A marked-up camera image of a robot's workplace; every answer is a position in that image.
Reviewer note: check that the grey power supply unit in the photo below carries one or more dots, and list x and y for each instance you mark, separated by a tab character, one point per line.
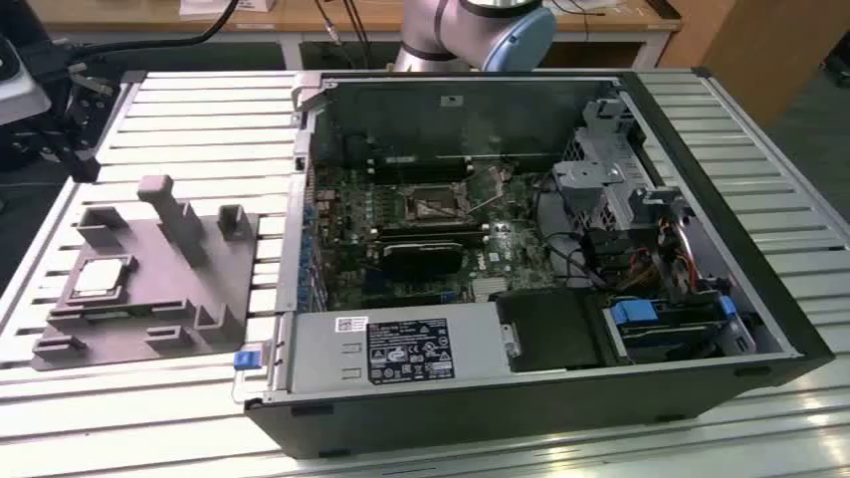
319	348

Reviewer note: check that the white papers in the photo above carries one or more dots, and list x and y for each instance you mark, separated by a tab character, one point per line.
226	7

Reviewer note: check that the CPU socket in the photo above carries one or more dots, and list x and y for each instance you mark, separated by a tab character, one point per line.
436	204

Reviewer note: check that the silver chipset heatsink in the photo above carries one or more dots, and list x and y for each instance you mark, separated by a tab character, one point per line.
486	289

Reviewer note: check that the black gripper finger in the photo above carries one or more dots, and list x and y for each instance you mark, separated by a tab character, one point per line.
86	167
41	147

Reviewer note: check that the black plastic bay cover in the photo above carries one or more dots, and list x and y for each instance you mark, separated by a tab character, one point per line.
552	328

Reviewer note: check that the green motherboard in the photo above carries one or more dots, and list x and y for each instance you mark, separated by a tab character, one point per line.
359	209

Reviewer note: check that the silver square CPU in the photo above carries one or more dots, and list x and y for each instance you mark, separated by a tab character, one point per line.
99	277

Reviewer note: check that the grey metal drive cage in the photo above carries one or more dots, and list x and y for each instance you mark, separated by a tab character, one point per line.
598	179

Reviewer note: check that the brown wooden cabinet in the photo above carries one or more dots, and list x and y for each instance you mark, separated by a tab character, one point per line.
770	55

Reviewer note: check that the black graphics card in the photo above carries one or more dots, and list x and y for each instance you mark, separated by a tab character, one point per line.
422	259

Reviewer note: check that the grey parts rack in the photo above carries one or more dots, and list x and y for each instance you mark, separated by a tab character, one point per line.
166	279

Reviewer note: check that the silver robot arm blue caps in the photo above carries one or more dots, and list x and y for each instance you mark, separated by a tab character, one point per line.
438	30

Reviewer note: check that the black power supply label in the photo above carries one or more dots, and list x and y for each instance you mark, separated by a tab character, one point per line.
410	351

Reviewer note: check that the black open PC case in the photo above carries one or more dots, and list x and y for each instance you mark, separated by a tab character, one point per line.
505	423

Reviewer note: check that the metal locking lever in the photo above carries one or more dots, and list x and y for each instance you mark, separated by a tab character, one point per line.
485	203

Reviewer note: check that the blue case latch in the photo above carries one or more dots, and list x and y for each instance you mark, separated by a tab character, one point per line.
246	360

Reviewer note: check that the hard disk in blue carrier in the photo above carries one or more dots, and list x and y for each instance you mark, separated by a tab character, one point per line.
638	313

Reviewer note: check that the wooden desk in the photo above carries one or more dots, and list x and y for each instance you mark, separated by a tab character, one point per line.
346	22

